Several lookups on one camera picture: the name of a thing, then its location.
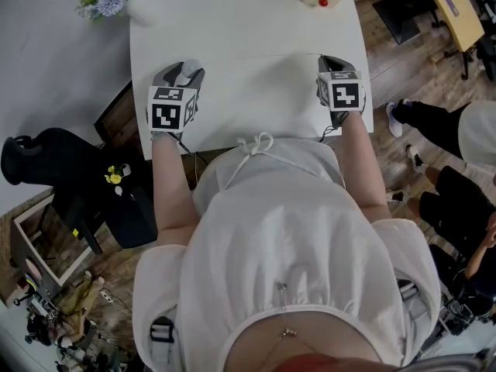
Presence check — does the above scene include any yellow flower toy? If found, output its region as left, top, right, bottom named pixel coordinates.
left=104, top=163, right=133, bottom=186

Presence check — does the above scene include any grey strap buckle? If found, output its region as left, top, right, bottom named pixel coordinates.
left=396, top=278, right=424, bottom=314

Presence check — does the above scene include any open wooden frame box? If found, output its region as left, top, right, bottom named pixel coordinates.
left=9, top=193, right=93, bottom=287

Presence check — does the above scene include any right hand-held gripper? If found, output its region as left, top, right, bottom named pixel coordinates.
left=316, top=54, right=367, bottom=129

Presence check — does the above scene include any black floor base plate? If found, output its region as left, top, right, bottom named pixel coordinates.
left=372, top=0, right=422, bottom=47

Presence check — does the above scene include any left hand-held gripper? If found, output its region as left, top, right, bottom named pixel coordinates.
left=146, top=61, right=207, bottom=133

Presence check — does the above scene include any black strap buckle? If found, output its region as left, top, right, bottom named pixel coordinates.
left=150, top=315, right=176, bottom=344

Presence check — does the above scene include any person's white top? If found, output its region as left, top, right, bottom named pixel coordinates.
left=132, top=132, right=442, bottom=368

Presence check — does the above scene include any yellow curved table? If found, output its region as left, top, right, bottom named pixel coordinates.
left=417, top=0, right=486, bottom=53

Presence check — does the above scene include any black box with yellow sticker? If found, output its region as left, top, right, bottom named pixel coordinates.
left=50, top=186, right=105, bottom=256

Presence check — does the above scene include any black mesh office chair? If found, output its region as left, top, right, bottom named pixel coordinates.
left=0, top=126, right=160, bottom=250

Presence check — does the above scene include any white table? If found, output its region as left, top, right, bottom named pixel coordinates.
left=128, top=0, right=375, bottom=162

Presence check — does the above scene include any person's right forearm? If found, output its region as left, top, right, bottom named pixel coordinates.
left=339, top=109, right=391, bottom=223

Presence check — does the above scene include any person's left forearm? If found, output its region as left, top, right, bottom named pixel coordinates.
left=150, top=131, right=202, bottom=248

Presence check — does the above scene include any purple strip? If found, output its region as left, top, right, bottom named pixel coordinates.
left=439, top=0, right=461, bottom=18

